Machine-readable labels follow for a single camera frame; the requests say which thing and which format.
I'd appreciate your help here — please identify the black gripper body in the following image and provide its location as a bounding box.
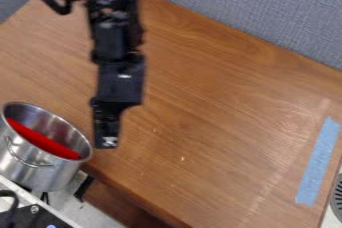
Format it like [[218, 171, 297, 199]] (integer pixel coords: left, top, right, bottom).
[[94, 56, 146, 105]]

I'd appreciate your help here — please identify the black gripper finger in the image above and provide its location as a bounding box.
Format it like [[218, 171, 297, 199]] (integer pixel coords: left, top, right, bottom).
[[91, 98, 129, 149]]

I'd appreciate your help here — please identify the stainless steel pot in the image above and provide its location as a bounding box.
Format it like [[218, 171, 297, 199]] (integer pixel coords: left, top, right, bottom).
[[0, 102, 93, 192]]

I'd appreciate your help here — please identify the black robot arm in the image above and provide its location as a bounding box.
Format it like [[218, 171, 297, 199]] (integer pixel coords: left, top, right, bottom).
[[42, 0, 146, 149]]

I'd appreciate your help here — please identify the red block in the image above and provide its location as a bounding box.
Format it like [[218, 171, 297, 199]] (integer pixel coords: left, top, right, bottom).
[[7, 118, 81, 160]]

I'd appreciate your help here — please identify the blue tape strip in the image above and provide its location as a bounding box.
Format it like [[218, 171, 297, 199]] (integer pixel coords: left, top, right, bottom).
[[296, 117, 342, 207]]

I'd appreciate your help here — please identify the black table leg bracket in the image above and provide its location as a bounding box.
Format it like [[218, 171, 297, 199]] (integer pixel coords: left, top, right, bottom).
[[74, 176, 94, 202]]

